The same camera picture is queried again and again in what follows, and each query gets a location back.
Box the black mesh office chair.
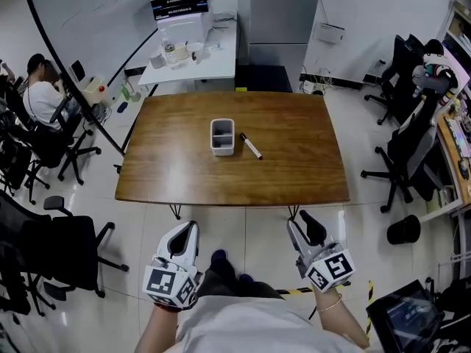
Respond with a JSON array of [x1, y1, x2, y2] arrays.
[[0, 188, 130, 318]]

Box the white wall box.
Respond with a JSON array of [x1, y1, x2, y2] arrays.
[[314, 21, 347, 46]]

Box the beige box with red button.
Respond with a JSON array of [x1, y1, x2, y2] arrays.
[[80, 74, 109, 107]]

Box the white and grey pen holder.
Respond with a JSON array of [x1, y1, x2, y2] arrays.
[[210, 118, 236, 158]]

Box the black low cabinet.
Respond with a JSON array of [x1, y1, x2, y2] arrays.
[[234, 64, 294, 93]]

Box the black framed whiteboard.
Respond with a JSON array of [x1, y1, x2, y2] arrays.
[[23, 0, 163, 158]]

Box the white paper cup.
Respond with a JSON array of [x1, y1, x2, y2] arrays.
[[174, 42, 189, 65]]

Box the black and white marker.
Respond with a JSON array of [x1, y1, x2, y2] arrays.
[[239, 132, 263, 161]]

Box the black and grey office chair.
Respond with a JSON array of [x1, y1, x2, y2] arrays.
[[360, 96, 448, 214]]

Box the white side table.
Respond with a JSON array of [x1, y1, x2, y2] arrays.
[[137, 11, 238, 87]]

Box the clear plastic bottle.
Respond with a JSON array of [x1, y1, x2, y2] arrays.
[[160, 30, 177, 66]]

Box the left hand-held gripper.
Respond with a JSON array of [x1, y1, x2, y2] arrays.
[[142, 221, 202, 311]]

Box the person's dark trousers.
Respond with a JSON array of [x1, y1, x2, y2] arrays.
[[196, 265, 285, 301]]

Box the white round jar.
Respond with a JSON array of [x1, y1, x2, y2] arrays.
[[148, 49, 166, 70]]

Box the white cardboard box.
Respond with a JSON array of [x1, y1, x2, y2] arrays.
[[157, 12, 215, 40]]

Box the white power strip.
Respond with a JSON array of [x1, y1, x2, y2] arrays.
[[301, 79, 325, 96]]

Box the black waste bin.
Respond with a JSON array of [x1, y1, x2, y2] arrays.
[[386, 214, 422, 246]]

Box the person's dark shoe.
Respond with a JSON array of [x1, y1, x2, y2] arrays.
[[210, 249, 228, 268]]

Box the person's light grey shirt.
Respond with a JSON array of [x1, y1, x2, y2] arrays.
[[175, 293, 369, 353]]

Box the person's right forearm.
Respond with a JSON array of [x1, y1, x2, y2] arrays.
[[312, 288, 371, 349]]

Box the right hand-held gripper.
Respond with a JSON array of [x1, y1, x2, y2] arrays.
[[286, 210, 356, 293]]

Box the grey metal cabinet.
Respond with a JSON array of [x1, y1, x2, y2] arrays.
[[247, 0, 324, 66]]

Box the person's left forearm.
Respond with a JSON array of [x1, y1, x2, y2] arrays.
[[134, 302, 185, 353]]

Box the yellow and black floor tape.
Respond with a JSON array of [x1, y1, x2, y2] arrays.
[[275, 279, 375, 337]]

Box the black tablet screen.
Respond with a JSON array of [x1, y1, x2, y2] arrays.
[[365, 279, 445, 353]]

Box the thin gold bracelet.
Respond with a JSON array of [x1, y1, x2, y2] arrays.
[[316, 293, 344, 313]]

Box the wooden side desk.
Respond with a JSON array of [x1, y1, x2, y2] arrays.
[[419, 111, 471, 223]]

